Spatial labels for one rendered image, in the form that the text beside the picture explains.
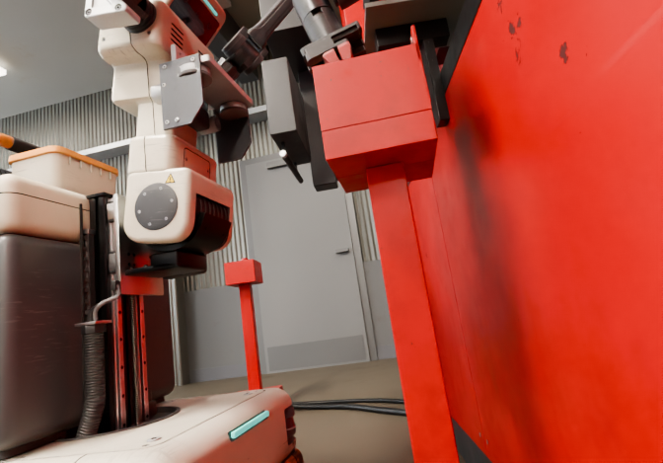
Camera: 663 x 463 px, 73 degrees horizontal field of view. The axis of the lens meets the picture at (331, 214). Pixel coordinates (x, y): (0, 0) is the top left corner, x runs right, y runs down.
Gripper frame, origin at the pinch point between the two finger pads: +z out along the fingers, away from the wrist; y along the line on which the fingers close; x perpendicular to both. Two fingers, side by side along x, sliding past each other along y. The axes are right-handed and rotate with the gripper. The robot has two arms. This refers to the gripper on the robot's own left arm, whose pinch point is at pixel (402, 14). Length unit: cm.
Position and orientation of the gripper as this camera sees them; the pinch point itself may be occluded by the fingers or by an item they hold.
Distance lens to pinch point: 104.5
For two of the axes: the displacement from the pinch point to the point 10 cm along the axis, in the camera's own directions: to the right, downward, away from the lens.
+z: 6.1, 7.6, -2.1
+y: 0.7, 2.1, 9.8
